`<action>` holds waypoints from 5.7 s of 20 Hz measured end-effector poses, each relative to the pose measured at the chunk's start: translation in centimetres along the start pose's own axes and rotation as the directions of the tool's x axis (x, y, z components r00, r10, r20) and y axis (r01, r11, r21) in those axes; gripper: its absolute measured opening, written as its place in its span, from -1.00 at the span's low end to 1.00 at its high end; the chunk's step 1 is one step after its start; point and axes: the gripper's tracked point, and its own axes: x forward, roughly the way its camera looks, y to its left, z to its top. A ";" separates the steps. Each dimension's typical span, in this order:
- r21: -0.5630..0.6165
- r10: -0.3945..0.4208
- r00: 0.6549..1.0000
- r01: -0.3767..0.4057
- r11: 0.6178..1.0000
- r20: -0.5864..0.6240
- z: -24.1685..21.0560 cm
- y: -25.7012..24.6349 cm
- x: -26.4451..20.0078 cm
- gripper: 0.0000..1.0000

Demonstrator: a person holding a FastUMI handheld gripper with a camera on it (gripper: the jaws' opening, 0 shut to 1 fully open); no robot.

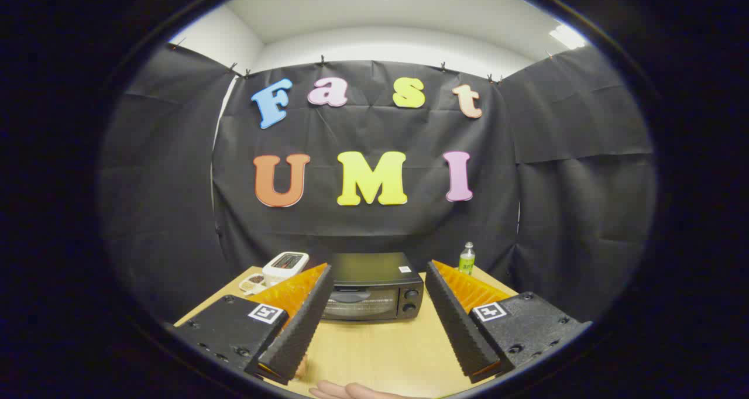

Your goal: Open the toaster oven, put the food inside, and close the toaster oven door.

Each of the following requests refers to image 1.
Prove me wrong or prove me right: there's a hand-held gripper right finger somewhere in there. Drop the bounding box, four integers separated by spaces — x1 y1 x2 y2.
424 260 593 384

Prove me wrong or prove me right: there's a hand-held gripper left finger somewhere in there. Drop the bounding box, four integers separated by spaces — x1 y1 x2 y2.
170 263 335 386

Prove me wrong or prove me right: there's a black toaster oven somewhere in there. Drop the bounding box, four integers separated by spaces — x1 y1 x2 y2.
321 252 425 322

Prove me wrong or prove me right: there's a white pop-up toaster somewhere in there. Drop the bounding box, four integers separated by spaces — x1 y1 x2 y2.
262 251 310 287

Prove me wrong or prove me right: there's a green drink bottle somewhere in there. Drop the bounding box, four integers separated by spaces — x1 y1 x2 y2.
458 241 476 276

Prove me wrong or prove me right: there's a small white snack dish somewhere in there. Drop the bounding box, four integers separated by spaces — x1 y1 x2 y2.
238 273 267 295

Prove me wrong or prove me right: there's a black backdrop cloth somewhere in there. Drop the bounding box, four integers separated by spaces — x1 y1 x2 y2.
98 42 657 324

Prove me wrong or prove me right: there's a small ceiling light panel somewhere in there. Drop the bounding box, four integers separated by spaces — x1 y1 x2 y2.
549 23 587 50

